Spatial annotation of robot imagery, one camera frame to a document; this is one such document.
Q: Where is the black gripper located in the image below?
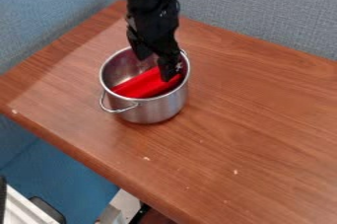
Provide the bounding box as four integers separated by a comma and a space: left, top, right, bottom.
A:
127, 0, 182, 82

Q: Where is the stainless steel pot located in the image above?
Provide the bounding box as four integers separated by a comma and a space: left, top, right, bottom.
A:
99, 47, 191, 124

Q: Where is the red rectangular block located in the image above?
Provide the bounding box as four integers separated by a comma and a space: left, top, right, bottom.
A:
111, 67, 183, 99

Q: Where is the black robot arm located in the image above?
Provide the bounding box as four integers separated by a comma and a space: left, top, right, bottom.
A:
126, 0, 180, 82

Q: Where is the white device with black part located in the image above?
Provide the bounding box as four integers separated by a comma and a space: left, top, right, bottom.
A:
0, 186, 67, 224

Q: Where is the black cable loop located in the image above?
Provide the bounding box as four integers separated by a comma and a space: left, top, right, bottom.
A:
0, 175, 9, 224

